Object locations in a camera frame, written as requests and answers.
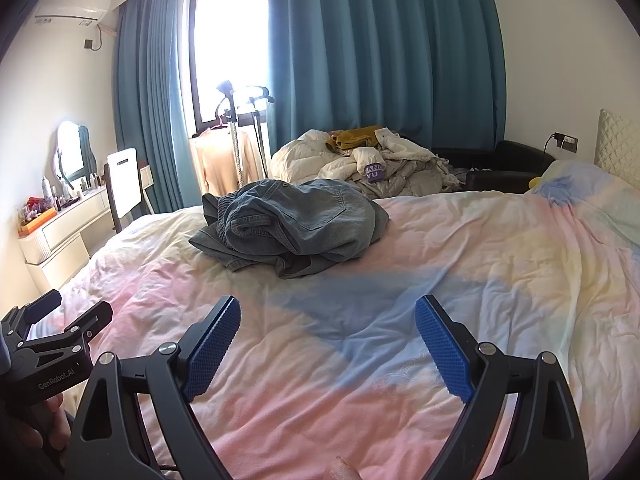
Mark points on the cream dressing table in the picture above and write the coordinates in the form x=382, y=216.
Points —
x=65, y=230

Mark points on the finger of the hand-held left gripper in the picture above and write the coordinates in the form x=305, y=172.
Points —
x=85, y=321
x=45, y=305

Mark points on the beige quilted headboard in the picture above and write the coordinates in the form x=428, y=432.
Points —
x=617, y=140

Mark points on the person's right hand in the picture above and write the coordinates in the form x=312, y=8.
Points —
x=345, y=469

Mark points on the window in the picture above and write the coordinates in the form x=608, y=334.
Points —
x=225, y=35

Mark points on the narrow teal curtain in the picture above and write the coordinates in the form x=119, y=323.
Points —
x=150, y=85

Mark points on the wavy vanity mirror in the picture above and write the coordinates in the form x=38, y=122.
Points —
x=70, y=150

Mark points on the pastel patterned duvet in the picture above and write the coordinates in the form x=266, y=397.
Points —
x=350, y=320

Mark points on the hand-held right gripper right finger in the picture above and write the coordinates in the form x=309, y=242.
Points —
x=442, y=350

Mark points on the garment steamer stand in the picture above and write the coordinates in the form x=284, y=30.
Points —
x=234, y=110

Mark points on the mustard yellow garment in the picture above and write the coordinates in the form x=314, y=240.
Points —
x=355, y=137

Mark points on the wide teal curtain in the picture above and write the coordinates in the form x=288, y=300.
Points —
x=375, y=50

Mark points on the wall socket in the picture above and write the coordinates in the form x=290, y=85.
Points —
x=570, y=142

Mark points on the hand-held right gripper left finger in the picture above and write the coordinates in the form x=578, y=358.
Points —
x=210, y=350

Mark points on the person's left hand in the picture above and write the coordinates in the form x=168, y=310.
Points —
x=57, y=425

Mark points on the white air conditioner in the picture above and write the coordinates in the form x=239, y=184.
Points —
x=75, y=5

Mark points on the black leather sofa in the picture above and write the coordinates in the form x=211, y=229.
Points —
x=510, y=160

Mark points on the blue denim jeans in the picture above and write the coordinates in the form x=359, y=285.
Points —
x=300, y=210

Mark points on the white down jacket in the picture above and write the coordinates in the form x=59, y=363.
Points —
x=300, y=155

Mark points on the orange tray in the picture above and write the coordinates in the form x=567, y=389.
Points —
x=40, y=221

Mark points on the dark wall switch box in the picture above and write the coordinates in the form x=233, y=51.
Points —
x=90, y=44

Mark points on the white backed chair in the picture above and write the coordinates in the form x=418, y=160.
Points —
x=122, y=175

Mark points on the yellow plush toy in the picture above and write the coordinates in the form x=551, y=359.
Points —
x=535, y=182

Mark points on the pile of light clothes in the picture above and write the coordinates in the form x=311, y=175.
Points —
x=400, y=170

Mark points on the peach sweater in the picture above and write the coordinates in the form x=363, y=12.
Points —
x=215, y=160

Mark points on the row of cosmetic bottles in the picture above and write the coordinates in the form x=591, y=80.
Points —
x=75, y=190

